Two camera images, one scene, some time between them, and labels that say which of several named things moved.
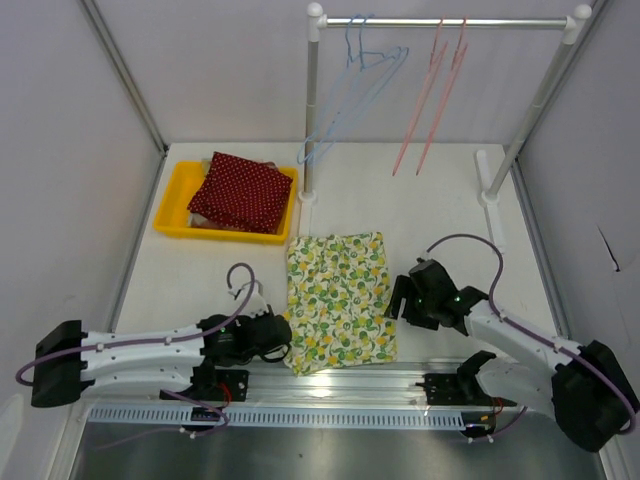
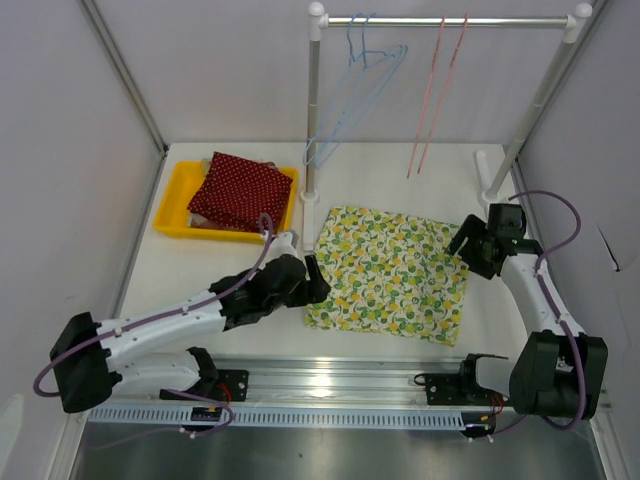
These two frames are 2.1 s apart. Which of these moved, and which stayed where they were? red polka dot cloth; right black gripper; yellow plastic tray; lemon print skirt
Moved: lemon print skirt; right black gripper
Stayed: yellow plastic tray; red polka dot cloth
